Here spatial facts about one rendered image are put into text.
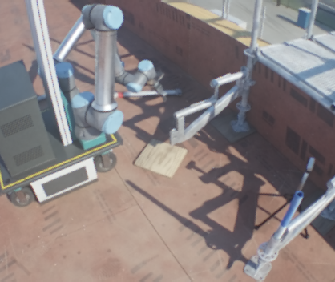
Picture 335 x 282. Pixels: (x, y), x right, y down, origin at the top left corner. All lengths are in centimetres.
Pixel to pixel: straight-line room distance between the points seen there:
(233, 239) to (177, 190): 54
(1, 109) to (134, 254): 116
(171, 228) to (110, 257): 43
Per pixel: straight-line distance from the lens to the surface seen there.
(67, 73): 226
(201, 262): 192
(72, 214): 217
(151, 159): 238
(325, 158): 231
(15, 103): 176
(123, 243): 199
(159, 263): 191
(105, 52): 162
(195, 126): 232
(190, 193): 220
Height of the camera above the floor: 174
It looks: 43 degrees down
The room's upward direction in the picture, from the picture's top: straight up
